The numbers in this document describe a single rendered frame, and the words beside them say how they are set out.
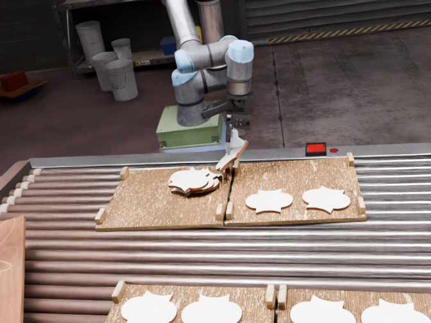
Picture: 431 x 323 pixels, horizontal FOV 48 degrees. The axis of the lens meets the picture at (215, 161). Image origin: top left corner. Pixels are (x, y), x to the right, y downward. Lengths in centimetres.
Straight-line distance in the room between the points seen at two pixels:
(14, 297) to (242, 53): 89
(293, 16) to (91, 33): 243
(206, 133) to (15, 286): 105
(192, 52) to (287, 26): 477
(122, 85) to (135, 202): 360
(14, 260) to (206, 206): 58
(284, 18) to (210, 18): 437
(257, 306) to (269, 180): 56
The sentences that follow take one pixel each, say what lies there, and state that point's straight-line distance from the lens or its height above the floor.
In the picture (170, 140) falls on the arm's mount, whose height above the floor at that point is 92.
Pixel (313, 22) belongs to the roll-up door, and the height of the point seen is 21.
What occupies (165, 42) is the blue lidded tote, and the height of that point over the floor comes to 29.
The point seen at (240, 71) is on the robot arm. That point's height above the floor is 133.
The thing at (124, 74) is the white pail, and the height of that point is 28.
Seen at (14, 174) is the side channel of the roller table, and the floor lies 95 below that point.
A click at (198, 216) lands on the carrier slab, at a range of 153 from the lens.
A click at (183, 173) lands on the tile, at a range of 168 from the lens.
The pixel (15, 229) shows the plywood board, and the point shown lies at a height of 104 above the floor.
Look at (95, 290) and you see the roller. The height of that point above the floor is 92.
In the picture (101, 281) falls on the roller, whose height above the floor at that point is 91.
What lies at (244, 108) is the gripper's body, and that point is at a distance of 154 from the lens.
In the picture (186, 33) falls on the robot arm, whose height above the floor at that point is 143.
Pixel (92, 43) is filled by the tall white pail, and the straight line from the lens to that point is 617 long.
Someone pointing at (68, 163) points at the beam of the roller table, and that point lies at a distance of 210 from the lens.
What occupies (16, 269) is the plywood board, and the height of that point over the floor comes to 104.
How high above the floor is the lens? 182
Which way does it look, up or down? 29 degrees down
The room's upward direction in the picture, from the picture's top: 9 degrees counter-clockwise
